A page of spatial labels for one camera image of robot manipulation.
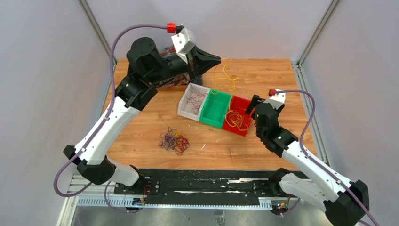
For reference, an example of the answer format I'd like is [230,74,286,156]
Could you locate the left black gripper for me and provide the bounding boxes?
[147,46,222,85]

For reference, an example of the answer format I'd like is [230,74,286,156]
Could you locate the yellow cable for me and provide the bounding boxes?
[210,59,240,96]

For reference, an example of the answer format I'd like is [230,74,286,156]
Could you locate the red cable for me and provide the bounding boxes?
[184,87,209,116]

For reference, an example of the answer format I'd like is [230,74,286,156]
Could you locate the coloured cable bundle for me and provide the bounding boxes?
[159,126,191,157]

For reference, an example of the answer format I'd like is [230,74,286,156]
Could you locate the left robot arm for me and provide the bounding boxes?
[63,34,221,194]

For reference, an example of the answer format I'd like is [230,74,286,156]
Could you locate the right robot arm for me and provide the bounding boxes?
[245,91,369,226]

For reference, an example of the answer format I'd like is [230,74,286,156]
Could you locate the red plastic bin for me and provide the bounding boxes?
[222,95,252,137]

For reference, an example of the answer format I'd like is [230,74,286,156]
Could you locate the plaid shirt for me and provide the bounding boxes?
[156,46,204,88]

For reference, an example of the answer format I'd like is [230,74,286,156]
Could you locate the wooden tray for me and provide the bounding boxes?
[156,52,202,92]

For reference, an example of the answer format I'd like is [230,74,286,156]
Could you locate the white plastic bin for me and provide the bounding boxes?
[177,83,211,121]

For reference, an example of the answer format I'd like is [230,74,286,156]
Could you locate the green plastic bin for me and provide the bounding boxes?
[199,89,232,128]

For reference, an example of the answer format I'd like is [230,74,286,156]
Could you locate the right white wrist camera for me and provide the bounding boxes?
[265,89,286,110]

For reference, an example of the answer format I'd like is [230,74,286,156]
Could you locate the yellow cables in red bin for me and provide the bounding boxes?
[225,103,252,133]

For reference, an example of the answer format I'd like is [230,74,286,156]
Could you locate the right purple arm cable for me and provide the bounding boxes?
[269,89,381,226]

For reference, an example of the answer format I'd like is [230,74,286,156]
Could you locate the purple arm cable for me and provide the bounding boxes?
[53,23,175,214]
[269,89,381,226]

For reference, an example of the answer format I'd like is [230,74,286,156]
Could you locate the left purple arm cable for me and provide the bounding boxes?
[53,23,175,214]

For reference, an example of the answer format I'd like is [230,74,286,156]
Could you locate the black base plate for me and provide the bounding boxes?
[113,169,293,206]

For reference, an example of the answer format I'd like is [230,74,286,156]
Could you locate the aluminium frame rail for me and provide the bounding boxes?
[56,174,359,226]

